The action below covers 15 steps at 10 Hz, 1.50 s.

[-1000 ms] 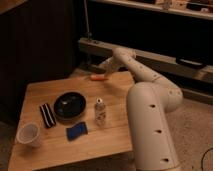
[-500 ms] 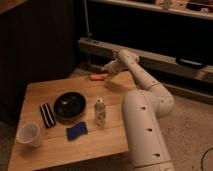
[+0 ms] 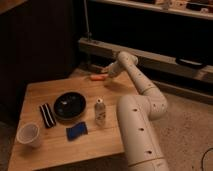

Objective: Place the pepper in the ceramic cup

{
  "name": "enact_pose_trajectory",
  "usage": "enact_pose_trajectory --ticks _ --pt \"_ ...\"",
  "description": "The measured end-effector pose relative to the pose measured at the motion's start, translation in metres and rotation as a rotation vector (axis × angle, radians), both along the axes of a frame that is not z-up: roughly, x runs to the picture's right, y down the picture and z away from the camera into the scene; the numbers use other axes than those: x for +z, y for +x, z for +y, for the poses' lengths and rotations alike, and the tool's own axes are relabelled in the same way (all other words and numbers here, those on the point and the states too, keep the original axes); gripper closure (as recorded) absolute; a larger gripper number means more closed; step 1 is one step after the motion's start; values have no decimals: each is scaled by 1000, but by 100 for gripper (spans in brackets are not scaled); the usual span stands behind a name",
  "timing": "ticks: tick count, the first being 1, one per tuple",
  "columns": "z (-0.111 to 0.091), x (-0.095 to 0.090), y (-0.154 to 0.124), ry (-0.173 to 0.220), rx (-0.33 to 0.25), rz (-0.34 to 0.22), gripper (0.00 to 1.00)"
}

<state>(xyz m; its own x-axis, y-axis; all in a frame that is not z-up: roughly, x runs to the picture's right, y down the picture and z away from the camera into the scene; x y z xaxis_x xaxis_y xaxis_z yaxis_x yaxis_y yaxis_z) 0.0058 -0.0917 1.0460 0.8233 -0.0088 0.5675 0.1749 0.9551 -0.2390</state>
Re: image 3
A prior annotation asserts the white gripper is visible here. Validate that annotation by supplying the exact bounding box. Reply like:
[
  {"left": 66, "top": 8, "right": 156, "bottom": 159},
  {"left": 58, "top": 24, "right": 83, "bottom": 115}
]
[{"left": 101, "top": 61, "right": 123, "bottom": 78}]

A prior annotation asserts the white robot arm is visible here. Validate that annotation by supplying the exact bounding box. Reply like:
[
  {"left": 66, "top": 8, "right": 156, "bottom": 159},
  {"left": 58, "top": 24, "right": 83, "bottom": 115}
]
[{"left": 107, "top": 51, "right": 170, "bottom": 171}]

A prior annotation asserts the white ceramic cup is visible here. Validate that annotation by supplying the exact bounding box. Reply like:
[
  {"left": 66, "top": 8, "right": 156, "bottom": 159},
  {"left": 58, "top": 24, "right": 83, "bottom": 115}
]
[{"left": 16, "top": 122, "right": 42, "bottom": 148}]

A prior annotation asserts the clear plastic bottle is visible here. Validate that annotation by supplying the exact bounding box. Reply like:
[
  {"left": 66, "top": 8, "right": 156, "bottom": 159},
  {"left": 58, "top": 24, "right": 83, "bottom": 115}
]
[{"left": 94, "top": 98, "right": 106, "bottom": 126}]

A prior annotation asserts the metal vertical pole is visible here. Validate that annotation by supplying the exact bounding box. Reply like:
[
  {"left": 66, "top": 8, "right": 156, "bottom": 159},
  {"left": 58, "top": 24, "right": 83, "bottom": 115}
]
[{"left": 83, "top": 0, "right": 92, "bottom": 41}]

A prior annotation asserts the black round bowl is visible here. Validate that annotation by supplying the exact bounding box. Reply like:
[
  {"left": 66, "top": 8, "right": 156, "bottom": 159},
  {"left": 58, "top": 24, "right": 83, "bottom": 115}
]
[{"left": 54, "top": 92, "right": 86, "bottom": 120}]

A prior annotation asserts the blue sponge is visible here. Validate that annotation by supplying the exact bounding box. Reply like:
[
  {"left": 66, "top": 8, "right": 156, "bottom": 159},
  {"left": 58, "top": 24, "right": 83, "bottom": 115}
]
[{"left": 66, "top": 122, "right": 88, "bottom": 141}]

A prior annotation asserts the wooden table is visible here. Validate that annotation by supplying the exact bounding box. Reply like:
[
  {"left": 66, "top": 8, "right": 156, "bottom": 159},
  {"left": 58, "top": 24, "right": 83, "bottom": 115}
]
[{"left": 8, "top": 73, "right": 135, "bottom": 171}]

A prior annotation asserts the white upper shelf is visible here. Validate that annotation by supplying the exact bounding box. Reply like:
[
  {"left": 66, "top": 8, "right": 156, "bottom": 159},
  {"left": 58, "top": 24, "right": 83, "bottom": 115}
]
[{"left": 91, "top": 0, "right": 213, "bottom": 21}]

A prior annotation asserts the white baseboard rail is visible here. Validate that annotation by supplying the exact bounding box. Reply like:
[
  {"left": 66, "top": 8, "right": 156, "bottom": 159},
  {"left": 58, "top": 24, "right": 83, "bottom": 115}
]
[{"left": 78, "top": 37, "right": 213, "bottom": 84}]

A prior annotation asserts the black handle object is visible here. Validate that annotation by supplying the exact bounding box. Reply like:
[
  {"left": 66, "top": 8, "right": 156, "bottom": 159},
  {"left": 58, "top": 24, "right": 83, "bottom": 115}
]
[{"left": 175, "top": 58, "right": 207, "bottom": 69}]

